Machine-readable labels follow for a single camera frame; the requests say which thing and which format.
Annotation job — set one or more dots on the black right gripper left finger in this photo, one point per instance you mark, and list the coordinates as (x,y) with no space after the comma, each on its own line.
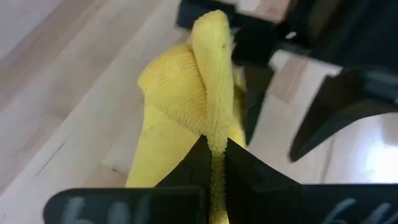
(124,205)

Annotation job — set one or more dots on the yellow microfiber towel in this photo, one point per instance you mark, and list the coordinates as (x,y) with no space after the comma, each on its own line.
(180,93)

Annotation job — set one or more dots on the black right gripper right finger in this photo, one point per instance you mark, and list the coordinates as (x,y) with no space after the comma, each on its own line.
(311,205)

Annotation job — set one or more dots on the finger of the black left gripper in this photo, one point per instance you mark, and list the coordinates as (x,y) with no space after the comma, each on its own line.
(255,93)
(342,99)

